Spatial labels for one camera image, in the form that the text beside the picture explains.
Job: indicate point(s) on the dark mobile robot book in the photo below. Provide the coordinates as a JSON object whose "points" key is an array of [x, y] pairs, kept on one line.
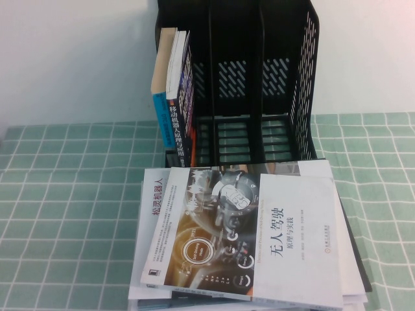
{"points": [[180, 129]]}

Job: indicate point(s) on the black mesh plastic book holder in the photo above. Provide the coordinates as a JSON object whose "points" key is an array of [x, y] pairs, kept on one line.
{"points": [[236, 107]]}

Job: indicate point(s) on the blue spine book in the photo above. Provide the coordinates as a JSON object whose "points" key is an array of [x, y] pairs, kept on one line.
{"points": [[160, 64]]}

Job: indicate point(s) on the self-driving book white cover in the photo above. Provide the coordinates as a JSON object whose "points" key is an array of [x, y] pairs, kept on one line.
{"points": [[291, 226]]}

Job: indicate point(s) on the large white brochure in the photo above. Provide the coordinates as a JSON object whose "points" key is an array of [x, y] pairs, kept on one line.
{"points": [[152, 207]]}

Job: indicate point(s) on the green checked tablecloth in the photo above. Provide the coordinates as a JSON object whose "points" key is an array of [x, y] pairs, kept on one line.
{"points": [[65, 194]]}

